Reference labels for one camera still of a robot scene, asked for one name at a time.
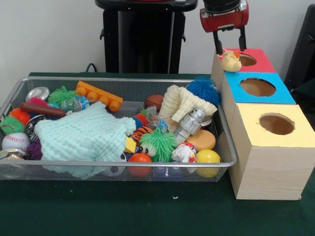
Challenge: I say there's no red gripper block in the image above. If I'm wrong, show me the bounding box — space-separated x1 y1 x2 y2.
199 0 250 55

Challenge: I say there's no yellow plush duck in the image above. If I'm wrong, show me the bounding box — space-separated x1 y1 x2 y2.
220 50 243 73

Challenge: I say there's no blue spiky ball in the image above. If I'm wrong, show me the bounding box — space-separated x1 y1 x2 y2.
186 76 222 107

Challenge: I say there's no cream waffle cloth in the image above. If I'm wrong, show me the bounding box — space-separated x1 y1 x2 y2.
158 85 219 123

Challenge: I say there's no wooden box with three holes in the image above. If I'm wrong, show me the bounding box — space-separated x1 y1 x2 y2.
210 48 315 200

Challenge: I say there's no shallow mesh bin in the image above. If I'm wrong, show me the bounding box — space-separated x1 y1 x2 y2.
0 76 238 182

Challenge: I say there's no black chair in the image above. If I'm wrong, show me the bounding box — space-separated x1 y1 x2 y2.
284 3 315 86

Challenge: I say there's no dark green side table cloth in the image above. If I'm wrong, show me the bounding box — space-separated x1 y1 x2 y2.
291 80 315 99

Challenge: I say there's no silver toy robot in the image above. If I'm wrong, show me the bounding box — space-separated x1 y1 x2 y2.
173 107 207 143

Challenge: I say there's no brown toy football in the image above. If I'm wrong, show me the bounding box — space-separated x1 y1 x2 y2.
145 94 164 113

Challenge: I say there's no tan round disc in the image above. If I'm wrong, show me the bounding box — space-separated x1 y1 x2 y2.
186 129 217 151

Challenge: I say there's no yellow ball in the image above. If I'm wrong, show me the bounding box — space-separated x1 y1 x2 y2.
195 149 221 179

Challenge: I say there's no green spiky creature with eyes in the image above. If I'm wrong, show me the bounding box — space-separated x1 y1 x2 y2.
139 127 179 163

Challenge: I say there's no orange toy brick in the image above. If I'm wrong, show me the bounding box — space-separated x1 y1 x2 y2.
75 80 124 113

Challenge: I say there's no red-orange ball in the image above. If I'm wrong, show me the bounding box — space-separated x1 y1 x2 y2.
127 152 153 178

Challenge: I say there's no mint waffle cloth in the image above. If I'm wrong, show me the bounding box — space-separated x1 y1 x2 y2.
34 102 137 179

